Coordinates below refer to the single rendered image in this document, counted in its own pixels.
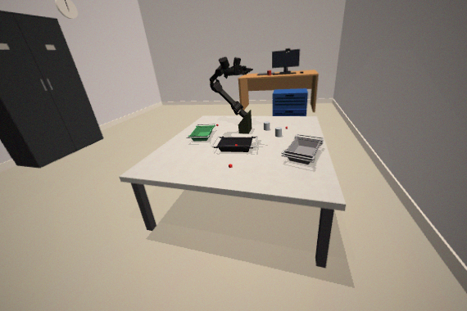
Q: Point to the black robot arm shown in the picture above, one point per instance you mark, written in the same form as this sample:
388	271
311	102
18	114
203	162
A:
217	87

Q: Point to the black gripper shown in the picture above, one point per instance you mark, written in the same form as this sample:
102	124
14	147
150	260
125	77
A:
237	70

